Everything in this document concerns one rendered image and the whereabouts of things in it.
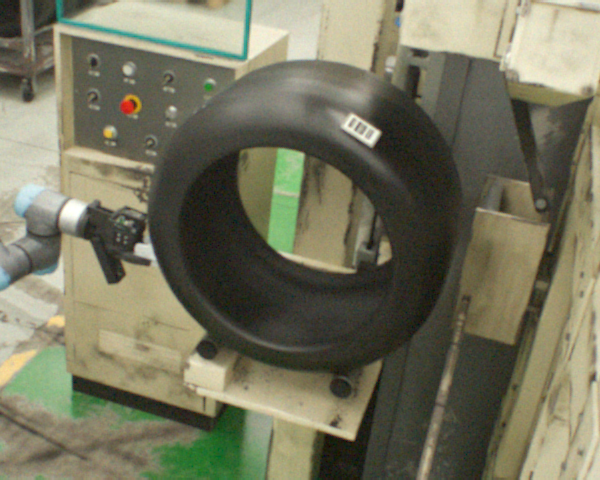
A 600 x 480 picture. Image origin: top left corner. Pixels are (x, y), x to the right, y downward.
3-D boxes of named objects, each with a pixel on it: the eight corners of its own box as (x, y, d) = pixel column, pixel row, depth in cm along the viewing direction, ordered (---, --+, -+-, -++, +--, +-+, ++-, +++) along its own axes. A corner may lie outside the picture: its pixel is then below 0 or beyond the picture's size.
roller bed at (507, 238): (459, 286, 196) (486, 173, 182) (521, 302, 193) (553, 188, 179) (447, 329, 180) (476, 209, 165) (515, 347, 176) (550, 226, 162)
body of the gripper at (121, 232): (133, 229, 163) (79, 209, 164) (128, 265, 167) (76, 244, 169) (151, 213, 169) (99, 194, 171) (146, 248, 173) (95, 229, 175)
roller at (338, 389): (390, 294, 186) (386, 311, 188) (371, 289, 187) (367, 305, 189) (353, 384, 156) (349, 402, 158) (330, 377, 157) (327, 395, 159)
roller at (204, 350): (276, 273, 192) (263, 282, 195) (264, 258, 192) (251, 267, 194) (220, 355, 163) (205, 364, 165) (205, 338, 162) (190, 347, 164)
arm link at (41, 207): (32, 208, 178) (33, 174, 174) (77, 225, 176) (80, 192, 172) (10, 224, 172) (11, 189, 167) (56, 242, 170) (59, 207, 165)
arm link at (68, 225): (57, 238, 169) (78, 222, 176) (77, 246, 169) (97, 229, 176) (60, 207, 166) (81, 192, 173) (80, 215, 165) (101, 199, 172)
